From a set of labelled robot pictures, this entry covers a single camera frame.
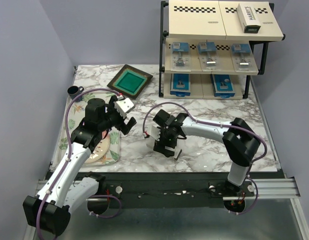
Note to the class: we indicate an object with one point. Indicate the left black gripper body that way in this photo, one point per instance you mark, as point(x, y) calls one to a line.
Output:
point(112, 119)

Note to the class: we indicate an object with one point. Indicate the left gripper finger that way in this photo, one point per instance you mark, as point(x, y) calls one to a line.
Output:
point(126, 127)
point(111, 104)

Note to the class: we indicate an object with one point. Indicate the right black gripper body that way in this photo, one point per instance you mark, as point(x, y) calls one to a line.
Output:
point(167, 138)

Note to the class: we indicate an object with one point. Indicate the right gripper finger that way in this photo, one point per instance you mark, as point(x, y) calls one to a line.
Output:
point(172, 152)
point(160, 148)

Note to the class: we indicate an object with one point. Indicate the blue Harry's razor box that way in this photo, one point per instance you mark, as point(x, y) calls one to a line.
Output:
point(180, 85)
point(222, 86)

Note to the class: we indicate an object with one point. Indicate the blister razor pack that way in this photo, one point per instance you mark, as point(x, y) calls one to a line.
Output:
point(242, 58)
point(208, 57)
point(180, 57)

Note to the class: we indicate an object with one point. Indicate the white Harry's box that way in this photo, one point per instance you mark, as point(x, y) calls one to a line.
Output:
point(248, 18)

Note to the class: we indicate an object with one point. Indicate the tall white slim box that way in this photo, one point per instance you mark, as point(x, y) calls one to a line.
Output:
point(169, 143)

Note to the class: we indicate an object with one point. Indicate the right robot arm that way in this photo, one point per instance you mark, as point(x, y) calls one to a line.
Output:
point(238, 138)

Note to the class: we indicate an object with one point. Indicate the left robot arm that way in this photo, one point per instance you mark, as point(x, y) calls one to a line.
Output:
point(50, 210)

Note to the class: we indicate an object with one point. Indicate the bottom left beige shelf board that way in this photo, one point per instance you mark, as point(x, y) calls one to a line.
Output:
point(196, 89)

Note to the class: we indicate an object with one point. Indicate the middle left beige shelf board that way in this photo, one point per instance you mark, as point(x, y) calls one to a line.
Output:
point(195, 63)

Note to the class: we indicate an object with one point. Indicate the middle right beige shelf board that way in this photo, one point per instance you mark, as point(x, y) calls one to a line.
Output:
point(225, 58)

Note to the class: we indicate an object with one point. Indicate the square green ceramic plate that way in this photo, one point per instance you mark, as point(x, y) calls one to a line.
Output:
point(130, 81)

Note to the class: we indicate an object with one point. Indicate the floral leaf serving tray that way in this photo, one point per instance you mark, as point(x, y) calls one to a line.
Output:
point(75, 115)

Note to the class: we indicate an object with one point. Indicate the pink cream round plate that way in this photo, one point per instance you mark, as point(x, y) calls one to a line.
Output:
point(100, 150)

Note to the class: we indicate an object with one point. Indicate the dark blue mug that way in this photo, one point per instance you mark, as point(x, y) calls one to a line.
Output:
point(74, 91)

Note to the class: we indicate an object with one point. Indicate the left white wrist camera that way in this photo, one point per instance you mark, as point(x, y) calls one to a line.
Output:
point(124, 106)

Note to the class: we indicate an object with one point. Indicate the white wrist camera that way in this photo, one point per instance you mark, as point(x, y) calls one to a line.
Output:
point(124, 106)
point(154, 132)

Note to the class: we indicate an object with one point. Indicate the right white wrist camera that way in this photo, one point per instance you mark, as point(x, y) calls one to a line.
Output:
point(154, 132)

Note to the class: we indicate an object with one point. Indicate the aluminium rail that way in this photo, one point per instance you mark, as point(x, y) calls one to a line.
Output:
point(277, 188)

